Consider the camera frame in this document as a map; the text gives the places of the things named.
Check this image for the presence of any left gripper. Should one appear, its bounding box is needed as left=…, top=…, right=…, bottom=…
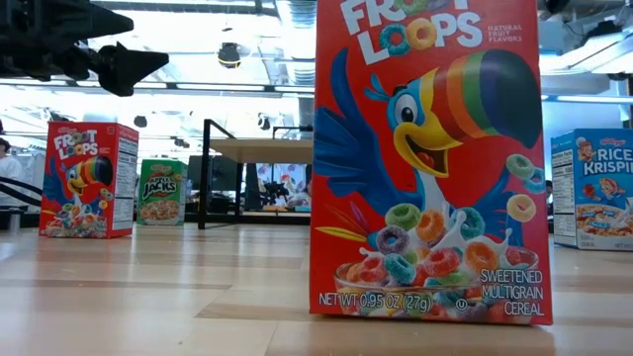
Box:
left=0, top=0, right=170, bottom=98

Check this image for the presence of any red Froot Loops cereal box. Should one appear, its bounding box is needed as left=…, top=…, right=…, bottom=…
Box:
left=39, top=121, right=140, bottom=239
left=309, top=0, right=554, bottom=326

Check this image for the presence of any green Apple Jacks cereal box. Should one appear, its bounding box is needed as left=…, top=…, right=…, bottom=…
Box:
left=136, top=158, right=189, bottom=227

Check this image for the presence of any blue Rice Krispies cereal box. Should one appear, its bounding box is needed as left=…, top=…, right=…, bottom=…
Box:
left=550, top=128, right=633, bottom=252

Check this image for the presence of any wooden shelf with black legs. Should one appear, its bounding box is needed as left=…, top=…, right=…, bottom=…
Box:
left=197, top=118, right=316, bottom=231

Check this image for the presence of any black monitor back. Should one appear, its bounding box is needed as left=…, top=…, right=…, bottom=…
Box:
left=186, top=155, right=239, bottom=193

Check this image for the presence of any patterned fabric panel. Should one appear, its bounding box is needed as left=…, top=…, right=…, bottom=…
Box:
left=255, top=162, right=309, bottom=209

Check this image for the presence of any black hanging camera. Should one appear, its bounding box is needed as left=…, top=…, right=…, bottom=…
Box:
left=217, top=42, right=242, bottom=69

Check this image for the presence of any black looped cable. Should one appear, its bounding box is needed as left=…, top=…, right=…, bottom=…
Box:
left=0, top=176, right=44, bottom=208

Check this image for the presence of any silver spiral ventilation duct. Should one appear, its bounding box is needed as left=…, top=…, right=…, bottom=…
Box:
left=288, top=0, right=317, bottom=88

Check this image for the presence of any black aluminium table frame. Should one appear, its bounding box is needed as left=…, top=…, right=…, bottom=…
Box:
left=0, top=210, right=314, bottom=231

